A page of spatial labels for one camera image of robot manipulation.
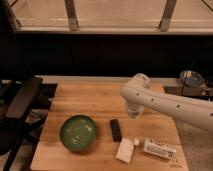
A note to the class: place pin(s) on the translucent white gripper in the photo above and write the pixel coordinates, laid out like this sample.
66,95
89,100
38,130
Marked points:
134,111

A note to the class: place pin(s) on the black eraser block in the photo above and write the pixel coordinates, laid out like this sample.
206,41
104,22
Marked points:
115,129

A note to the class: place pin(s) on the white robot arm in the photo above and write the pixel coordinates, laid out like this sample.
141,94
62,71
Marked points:
137,96

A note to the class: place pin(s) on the white labelled tube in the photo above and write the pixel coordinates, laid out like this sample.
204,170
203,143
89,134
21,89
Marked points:
159,149

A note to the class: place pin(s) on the white box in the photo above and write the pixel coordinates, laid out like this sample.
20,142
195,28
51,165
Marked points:
126,148

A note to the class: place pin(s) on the green bowl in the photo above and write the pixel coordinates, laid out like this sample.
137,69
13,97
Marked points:
78,132

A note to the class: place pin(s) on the round metal dish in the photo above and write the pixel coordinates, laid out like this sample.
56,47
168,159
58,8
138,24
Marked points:
191,78

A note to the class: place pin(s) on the black office chair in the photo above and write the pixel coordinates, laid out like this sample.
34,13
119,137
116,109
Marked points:
14,128

